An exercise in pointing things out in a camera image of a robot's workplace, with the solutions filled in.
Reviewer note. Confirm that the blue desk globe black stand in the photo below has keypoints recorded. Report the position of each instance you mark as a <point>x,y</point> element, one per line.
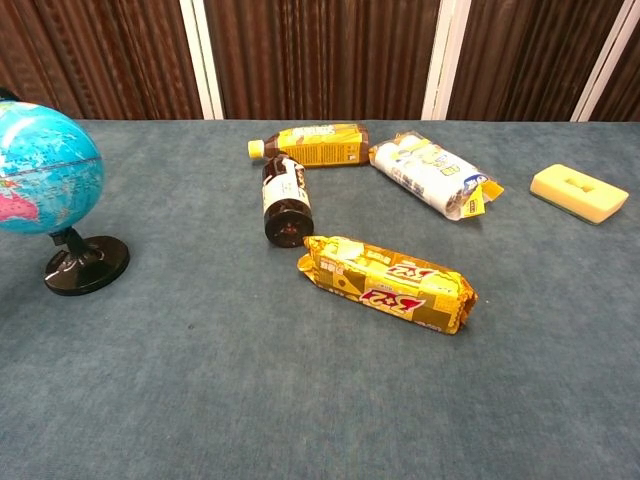
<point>45,170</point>

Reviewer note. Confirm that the dark bottle white label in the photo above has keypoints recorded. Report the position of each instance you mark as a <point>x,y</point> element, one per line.
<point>286,200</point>

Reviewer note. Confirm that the golden biscuit pack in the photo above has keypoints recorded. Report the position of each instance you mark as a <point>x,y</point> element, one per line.
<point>385,285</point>

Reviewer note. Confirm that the yellow capped tea bottle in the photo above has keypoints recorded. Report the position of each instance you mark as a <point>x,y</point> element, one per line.
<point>320,145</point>

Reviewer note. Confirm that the white snack package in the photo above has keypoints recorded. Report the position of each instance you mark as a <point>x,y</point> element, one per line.
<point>430,175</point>

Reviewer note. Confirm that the blue table cloth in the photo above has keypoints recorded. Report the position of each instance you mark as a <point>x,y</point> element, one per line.
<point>250,375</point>

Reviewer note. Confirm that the brown pleated curtain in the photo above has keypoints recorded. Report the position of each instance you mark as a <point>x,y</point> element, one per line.
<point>320,55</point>

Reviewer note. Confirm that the yellow green sponge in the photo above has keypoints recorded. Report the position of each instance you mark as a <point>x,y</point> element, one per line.
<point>580,192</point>

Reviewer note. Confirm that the white frame post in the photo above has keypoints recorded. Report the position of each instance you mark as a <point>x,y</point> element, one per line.
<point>201,57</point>
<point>605,65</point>
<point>445,57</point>

